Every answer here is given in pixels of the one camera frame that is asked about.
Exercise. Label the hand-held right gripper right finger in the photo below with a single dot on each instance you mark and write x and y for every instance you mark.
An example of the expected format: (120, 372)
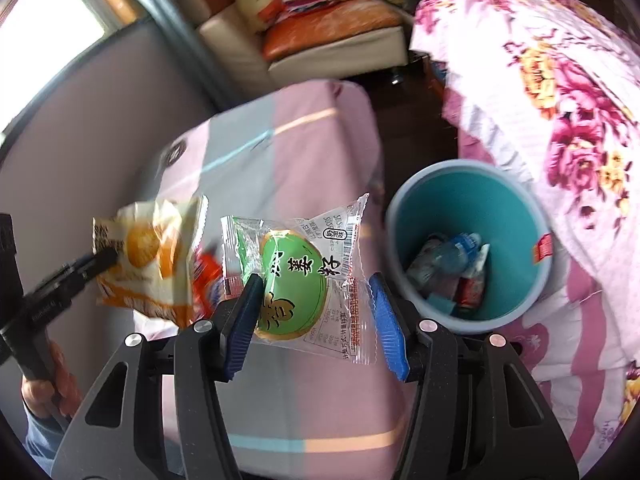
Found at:
(387, 325)

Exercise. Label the person's left forearm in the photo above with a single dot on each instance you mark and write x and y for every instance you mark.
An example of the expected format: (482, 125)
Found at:
(42, 440)

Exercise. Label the pink floral blanket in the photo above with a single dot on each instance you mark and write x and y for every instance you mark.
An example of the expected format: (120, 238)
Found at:
(550, 110)

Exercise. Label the small blue carton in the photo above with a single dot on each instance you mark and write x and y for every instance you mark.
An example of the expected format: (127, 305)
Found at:
(440, 302)

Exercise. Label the window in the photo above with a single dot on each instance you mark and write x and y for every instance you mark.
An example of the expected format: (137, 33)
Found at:
(45, 30)

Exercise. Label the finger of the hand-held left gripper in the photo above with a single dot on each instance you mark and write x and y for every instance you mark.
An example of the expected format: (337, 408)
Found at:
(80, 275)

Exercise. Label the orange white bread packet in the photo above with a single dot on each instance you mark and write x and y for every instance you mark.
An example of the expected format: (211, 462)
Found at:
(150, 250)

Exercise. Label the yellow plush toy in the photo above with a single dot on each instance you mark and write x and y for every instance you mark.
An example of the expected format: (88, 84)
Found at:
(257, 0)

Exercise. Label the orange snack packet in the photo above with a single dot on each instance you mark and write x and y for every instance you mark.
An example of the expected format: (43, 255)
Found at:
(207, 280)

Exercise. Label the cream leather sofa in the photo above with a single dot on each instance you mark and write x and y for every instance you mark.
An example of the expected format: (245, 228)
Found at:
(230, 45)

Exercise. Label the white paper cup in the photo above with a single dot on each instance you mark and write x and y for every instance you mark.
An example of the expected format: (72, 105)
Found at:
(477, 260)

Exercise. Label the orange seat cushion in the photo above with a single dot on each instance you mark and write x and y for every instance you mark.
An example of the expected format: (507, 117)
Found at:
(330, 25)

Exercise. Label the green pastry packet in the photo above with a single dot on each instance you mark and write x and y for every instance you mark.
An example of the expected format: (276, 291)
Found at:
(295, 275)

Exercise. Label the person's left hand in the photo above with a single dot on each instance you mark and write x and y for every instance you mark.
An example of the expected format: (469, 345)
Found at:
(55, 390)

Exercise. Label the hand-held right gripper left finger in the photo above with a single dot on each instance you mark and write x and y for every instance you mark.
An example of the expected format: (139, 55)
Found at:
(245, 320)

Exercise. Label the grey blue curtain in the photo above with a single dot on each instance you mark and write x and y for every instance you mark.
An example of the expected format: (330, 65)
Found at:
(165, 10)

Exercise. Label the clear plastic water bottle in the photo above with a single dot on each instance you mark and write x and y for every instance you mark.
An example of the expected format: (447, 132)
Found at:
(457, 252)

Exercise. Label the teal plastic waste bin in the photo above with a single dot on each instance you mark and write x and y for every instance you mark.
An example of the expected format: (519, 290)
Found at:
(440, 205)

